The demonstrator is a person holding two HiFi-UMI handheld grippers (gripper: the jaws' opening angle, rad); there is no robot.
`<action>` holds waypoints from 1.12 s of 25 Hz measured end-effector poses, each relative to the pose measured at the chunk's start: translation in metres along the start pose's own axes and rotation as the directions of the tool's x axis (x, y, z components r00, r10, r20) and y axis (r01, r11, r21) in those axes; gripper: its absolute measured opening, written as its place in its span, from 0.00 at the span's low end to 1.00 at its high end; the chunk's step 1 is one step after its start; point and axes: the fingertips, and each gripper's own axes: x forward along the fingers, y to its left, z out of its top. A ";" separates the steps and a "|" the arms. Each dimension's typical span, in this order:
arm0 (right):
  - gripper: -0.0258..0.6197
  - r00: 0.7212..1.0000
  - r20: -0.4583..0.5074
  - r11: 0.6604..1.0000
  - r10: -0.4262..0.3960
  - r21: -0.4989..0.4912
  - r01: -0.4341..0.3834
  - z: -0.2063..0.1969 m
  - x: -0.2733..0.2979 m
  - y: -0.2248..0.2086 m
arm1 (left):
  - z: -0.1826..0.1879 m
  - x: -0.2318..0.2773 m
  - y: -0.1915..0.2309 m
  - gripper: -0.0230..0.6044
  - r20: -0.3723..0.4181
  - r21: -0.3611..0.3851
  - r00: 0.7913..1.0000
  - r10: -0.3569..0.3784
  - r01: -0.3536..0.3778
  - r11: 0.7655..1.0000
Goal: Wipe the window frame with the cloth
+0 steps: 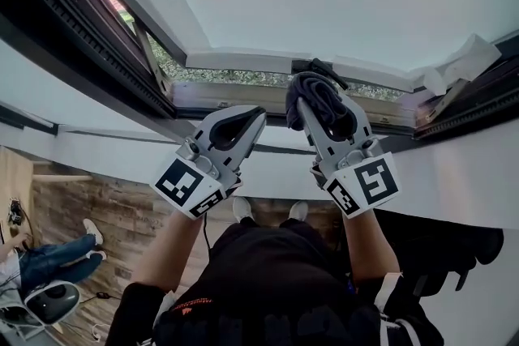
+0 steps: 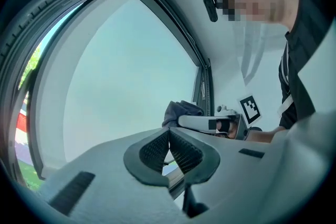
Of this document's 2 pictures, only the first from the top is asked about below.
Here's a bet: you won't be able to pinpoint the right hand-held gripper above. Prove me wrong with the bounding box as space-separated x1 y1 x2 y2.
296 92 404 221

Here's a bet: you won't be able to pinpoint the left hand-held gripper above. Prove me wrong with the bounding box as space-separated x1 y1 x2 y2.
148 104 268 221

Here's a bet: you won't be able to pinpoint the dark blue cloth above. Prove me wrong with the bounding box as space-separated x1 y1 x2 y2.
285 71 353 131

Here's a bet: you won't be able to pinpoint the person's right forearm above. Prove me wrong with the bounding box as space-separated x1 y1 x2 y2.
342 210 401 284

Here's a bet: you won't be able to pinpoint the person's left forearm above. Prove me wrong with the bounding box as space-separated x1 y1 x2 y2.
131 210 204 293

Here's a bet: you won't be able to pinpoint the green outdoor bushes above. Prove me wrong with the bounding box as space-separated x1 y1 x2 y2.
145 32 406 102

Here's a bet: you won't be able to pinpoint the person's left white shoe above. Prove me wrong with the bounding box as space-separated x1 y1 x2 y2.
232 196 255 223

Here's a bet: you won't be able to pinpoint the person's white shoe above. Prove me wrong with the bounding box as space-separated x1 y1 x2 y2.
232 196 255 223
288 200 310 222

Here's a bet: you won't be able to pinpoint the person's right white shoe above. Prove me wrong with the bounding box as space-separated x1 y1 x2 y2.
288 200 310 222

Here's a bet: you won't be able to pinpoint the black trousers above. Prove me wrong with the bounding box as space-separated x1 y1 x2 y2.
204 216 354 297

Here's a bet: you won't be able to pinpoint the white crumpled paper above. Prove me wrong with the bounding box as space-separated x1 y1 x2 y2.
421 34 504 94

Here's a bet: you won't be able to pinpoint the black office chair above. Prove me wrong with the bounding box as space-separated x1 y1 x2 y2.
376 210 506 297

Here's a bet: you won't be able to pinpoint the black printed t-shirt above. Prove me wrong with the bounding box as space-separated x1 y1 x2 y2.
105 271 445 346

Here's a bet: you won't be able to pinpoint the light wooden chair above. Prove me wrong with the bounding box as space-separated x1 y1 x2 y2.
0 145 94 240

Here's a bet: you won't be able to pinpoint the grey oval device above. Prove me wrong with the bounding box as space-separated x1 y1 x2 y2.
23 281 81 327

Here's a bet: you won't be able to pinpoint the black window handle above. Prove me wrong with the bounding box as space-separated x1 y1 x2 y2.
292 58 350 91

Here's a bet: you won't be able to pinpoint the thin black cable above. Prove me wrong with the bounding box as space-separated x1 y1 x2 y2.
200 214 214 256

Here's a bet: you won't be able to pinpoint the black adapter cable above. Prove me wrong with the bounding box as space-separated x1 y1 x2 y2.
76 290 122 303

